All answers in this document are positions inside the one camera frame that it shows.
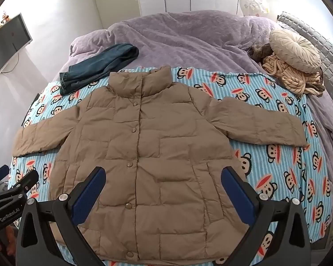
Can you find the orange toy figurine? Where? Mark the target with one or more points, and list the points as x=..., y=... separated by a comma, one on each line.
x=5, y=15

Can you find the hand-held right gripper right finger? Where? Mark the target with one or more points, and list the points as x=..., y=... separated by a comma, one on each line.
x=231, y=184

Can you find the purple fleece blanket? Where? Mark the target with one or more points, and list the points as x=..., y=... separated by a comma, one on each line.
x=183, y=41

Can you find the white floral pillow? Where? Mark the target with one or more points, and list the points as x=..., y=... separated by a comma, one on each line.
x=252, y=4

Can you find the brown puffer jacket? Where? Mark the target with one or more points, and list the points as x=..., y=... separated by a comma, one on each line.
x=161, y=149

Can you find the white door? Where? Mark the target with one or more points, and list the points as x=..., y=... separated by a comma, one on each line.
x=119, y=2

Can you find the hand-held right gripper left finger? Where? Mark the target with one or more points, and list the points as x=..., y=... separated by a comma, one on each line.
x=91, y=188

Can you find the blue jeans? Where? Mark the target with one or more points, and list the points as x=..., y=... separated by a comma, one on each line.
x=94, y=66

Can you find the round beige cushion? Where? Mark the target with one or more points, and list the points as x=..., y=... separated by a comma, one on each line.
x=294, y=50

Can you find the monkey print striped blanket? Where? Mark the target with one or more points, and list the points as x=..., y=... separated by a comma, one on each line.
x=266, y=144

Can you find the brown furry cloth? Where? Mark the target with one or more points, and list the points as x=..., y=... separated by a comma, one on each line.
x=259, y=51

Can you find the person's left hand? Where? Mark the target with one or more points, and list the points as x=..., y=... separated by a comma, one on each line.
x=10, y=241

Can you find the grey quilted headboard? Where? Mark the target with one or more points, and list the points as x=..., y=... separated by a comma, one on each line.
x=330, y=52

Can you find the beige chunky knit throw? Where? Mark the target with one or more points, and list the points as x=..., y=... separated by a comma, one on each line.
x=288, y=79

